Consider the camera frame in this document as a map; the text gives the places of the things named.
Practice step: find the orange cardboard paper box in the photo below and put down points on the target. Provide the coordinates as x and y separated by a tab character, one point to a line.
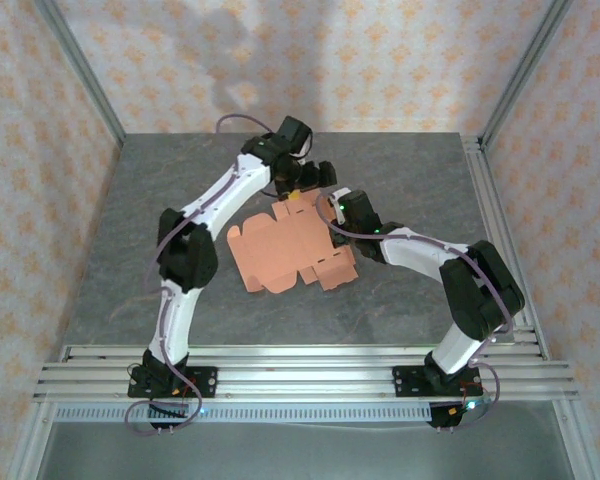
280	250

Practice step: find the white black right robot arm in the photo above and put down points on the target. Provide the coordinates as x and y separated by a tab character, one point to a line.
415	250

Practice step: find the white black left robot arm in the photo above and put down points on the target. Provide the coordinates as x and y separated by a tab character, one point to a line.
220	200

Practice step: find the grey metal lower panel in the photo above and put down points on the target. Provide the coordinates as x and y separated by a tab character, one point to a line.
305	450

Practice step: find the wide aluminium mounting rail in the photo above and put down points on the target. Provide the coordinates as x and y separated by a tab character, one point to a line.
305	370

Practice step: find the aluminium side rail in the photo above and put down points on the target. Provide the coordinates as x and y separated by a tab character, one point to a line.
495	225

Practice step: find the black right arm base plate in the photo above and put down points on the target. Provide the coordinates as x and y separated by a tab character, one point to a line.
405	382

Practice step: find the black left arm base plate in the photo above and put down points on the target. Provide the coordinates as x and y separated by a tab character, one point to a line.
205	380

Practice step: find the aluminium corner post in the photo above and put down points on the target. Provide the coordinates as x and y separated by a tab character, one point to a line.
90	85
515	85

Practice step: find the aluminium frame leg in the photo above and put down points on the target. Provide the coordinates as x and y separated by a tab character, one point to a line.
575	445
32	445

